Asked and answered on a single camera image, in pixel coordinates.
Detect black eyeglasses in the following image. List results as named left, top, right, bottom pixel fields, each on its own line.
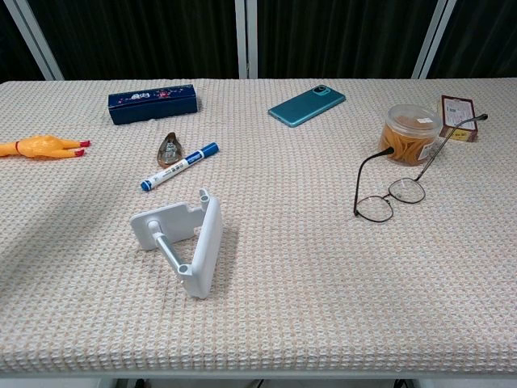
left=353, top=114, right=490, bottom=223

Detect beige waffle tablecloth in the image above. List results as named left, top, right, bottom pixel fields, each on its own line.
left=0, top=78, right=517, bottom=375

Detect white folding phone stand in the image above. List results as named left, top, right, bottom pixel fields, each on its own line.
left=128, top=188, right=224, bottom=301

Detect blue white marker pen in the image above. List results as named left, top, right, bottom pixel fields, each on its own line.
left=140, top=141, right=221, bottom=192

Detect teal smartphone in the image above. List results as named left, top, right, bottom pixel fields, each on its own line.
left=267, top=84, right=347, bottom=129

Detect dark blue printed box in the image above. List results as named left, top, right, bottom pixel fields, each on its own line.
left=107, top=83, right=201, bottom=126

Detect clear jar of rubber bands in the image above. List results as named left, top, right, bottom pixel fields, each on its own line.
left=377, top=103, right=443, bottom=167

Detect black curtain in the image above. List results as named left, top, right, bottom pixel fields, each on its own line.
left=0, top=0, right=517, bottom=83

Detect brown small card box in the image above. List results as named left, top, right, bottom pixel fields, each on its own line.
left=438, top=95, right=481, bottom=143

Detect yellow rubber chicken toy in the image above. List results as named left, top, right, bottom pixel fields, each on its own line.
left=0, top=134, right=92, bottom=160

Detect grey aluminium extrusion rail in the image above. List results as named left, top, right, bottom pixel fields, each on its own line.
left=234, top=0, right=259, bottom=80
left=410, top=0, right=460, bottom=80
left=2, top=0, right=65, bottom=81

